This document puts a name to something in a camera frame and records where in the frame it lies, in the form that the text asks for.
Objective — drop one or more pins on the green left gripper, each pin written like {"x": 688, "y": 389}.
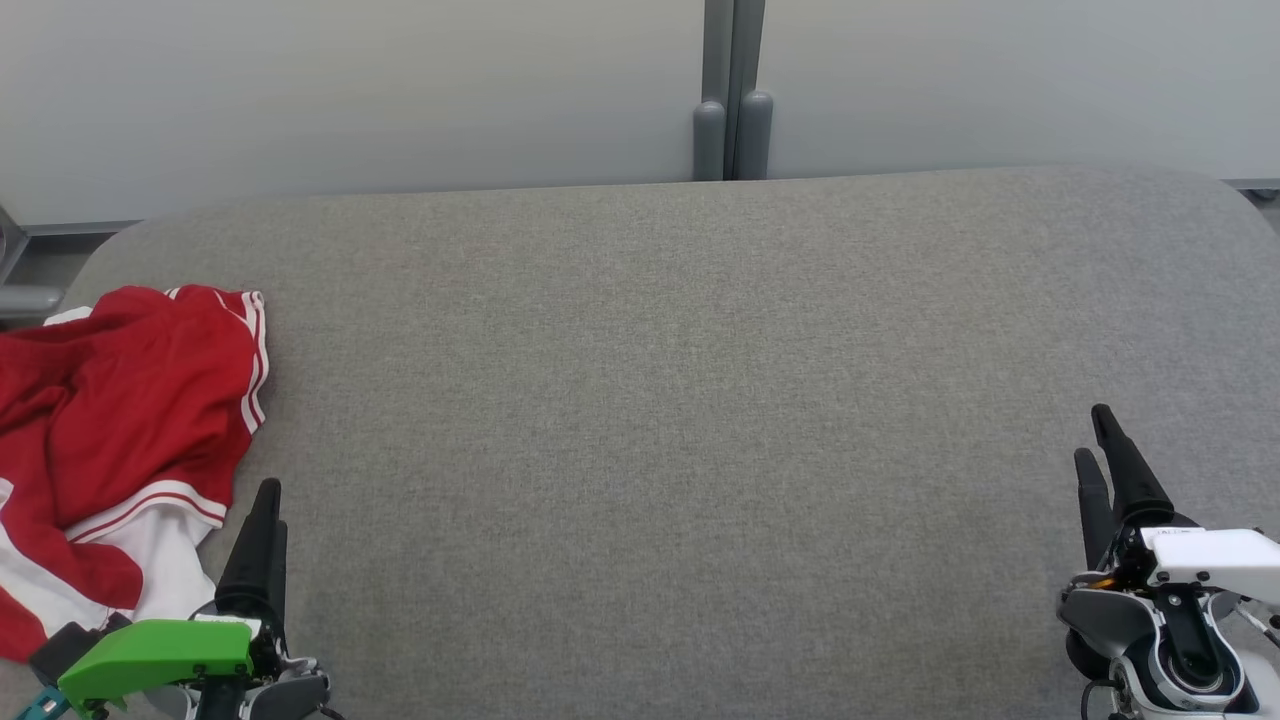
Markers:
{"x": 160, "y": 655}

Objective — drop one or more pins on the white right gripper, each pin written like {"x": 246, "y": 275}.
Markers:
{"x": 1220, "y": 560}

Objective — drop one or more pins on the red jersey white trim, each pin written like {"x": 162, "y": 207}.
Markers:
{"x": 140, "y": 400}

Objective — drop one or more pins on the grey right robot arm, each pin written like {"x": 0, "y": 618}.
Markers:
{"x": 1180, "y": 650}

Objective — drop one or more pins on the grey fabric sofa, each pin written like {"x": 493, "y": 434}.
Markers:
{"x": 660, "y": 420}

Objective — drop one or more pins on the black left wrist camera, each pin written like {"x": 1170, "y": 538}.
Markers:
{"x": 65, "y": 645}

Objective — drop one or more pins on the grey metal frame foot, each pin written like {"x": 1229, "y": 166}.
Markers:
{"x": 1260, "y": 190}
{"x": 25, "y": 300}

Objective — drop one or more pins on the grey partition post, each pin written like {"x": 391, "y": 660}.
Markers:
{"x": 709, "y": 140}
{"x": 752, "y": 130}

